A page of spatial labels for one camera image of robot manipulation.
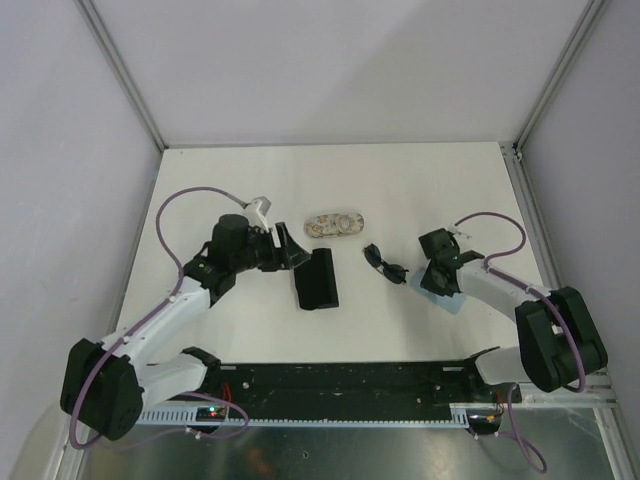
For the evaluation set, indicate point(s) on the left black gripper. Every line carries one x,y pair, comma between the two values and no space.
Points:
279,258

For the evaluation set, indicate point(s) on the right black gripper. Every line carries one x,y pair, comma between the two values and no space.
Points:
427,283

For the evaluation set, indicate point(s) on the black rectangular glasses case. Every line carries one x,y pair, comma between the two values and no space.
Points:
315,282

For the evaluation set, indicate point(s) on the black sunglasses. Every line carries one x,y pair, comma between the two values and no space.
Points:
394,273

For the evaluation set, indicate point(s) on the patterned glasses case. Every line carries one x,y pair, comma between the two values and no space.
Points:
334,225

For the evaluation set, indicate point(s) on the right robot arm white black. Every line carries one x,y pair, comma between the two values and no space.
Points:
558,342

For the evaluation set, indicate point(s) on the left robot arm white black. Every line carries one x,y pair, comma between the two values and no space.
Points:
108,384

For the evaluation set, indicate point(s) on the right blue cleaning cloth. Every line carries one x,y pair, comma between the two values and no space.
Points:
452,305

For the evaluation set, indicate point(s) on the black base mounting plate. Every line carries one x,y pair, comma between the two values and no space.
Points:
351,386

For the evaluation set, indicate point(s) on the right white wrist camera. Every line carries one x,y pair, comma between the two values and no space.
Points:
456,231

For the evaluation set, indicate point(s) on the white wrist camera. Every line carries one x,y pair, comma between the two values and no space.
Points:
456,231
256,212

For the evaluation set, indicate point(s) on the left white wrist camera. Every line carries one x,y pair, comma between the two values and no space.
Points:
256,212

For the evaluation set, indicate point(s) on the white slotted cable duct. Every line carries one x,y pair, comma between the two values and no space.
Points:
204,414

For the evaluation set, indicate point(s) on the left aluminium corner post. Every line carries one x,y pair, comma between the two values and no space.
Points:
115,60

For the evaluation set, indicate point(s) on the aluminium corner post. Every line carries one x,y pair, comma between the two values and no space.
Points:
569,54
115,60

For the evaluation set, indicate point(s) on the right aluminium corner post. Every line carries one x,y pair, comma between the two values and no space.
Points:
569,54

